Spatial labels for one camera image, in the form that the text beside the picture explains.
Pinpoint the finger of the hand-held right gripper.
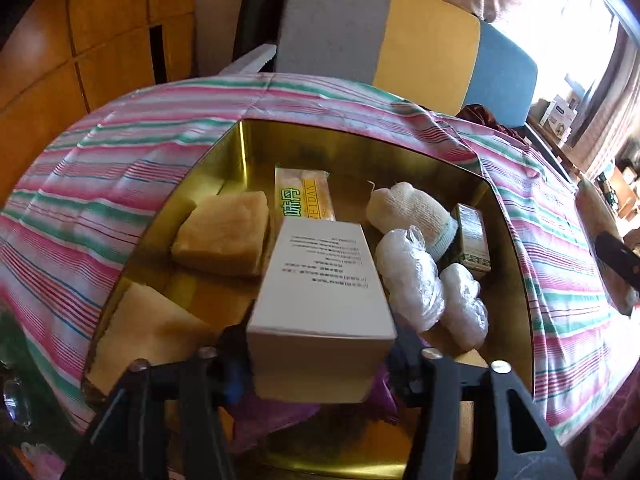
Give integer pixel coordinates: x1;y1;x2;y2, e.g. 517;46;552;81
595;231;640;292

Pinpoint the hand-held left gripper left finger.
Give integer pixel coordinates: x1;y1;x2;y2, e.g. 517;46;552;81
60;326;253;480

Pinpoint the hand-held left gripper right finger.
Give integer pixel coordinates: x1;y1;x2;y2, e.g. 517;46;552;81
389;332;576;480

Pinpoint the purple packet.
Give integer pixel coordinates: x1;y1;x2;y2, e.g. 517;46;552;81
227;365;401;453

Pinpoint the white plastic-wrapped bundle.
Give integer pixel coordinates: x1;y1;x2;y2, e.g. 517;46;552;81
375;227;446;332
440;264;490;352

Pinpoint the yellow sponge cake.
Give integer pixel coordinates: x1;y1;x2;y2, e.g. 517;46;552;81
171;191;271;278
87;282;221;396

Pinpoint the white cardboard box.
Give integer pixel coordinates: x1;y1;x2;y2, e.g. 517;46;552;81
246;217;398;403

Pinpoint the small green box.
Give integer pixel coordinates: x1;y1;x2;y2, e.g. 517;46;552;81
451;203;492;281

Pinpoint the yellow green snack packet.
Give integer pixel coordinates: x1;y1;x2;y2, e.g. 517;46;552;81
274;166;337;223

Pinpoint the gold tin box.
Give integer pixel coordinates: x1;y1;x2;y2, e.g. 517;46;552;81
80;119;535;480

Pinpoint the wooden side desk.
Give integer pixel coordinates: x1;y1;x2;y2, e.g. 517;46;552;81
527;105;640;241

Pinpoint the striped curtain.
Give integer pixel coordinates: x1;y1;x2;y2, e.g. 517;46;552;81
570;25;640;181

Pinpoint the white carton with blue label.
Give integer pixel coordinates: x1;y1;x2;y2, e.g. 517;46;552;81
542;92;583;143

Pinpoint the dark red cloth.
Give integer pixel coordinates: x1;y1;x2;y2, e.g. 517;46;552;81
457;104;531;146

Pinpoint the window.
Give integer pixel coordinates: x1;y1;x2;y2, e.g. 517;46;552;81
495;0;626;106

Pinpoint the striped tablecloth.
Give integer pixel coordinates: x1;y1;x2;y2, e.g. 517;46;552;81
0;74;633;446

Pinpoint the grey yellow blue chair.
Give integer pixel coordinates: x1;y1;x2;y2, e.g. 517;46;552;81
272;0;573;183

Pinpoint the white foam piece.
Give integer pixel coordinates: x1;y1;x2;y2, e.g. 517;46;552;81
220;42;278;77

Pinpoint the wooden cabinet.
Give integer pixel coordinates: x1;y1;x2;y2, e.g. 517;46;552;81
0;0;201;201

